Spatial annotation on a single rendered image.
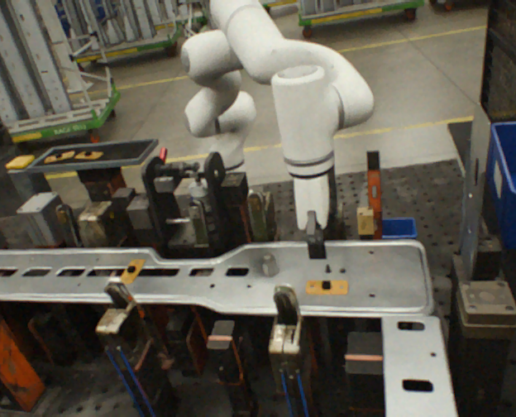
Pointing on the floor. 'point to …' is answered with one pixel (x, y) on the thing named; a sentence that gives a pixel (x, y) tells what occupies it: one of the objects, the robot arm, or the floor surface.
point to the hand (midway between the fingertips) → (319, 238)
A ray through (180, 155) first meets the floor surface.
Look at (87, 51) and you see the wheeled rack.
